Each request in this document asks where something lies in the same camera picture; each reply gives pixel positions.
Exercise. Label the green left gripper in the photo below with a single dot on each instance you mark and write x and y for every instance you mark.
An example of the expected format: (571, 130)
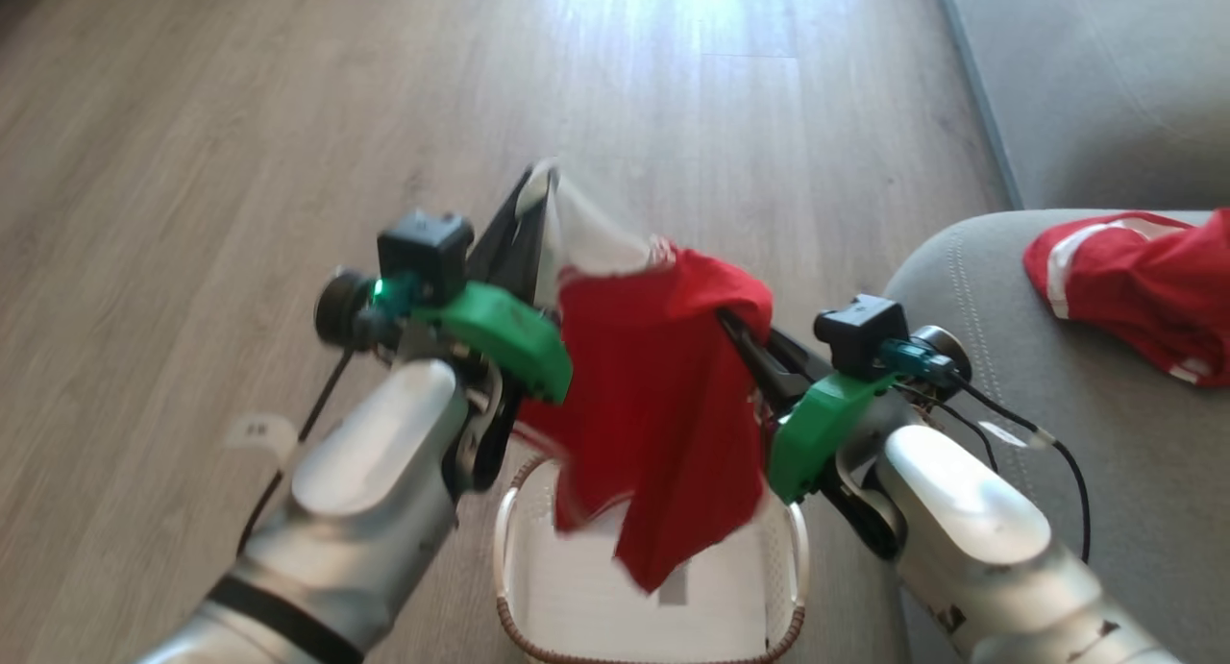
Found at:
(500, 337)

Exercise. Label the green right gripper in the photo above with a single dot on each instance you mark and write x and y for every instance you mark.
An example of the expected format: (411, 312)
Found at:
(817, 433)

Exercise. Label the red shirt with white collar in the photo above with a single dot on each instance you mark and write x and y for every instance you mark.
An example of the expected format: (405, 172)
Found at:
(663, 405)

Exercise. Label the red garment with white stripes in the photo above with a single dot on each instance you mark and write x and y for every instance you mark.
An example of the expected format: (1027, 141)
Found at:
(1143, 280)

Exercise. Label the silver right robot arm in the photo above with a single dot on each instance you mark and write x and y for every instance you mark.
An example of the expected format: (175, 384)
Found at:
(980, 539)

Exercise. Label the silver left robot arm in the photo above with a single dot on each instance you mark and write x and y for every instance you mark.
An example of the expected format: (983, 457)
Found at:
(356, 510)

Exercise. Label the grey fabric sofa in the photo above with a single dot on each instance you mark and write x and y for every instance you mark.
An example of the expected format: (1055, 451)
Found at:
(1105, 260)

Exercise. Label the white plastic laundry basket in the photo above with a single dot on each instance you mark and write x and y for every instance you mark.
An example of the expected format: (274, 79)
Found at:
(596, 587)

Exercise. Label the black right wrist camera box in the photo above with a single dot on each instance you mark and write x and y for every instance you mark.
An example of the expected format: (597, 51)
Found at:
(865, 335)

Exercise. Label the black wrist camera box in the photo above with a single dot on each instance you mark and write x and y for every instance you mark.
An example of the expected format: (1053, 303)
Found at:
(423, 256)
(865, 335)

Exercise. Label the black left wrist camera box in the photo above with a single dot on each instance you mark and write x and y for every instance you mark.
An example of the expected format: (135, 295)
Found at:
(423, 256)

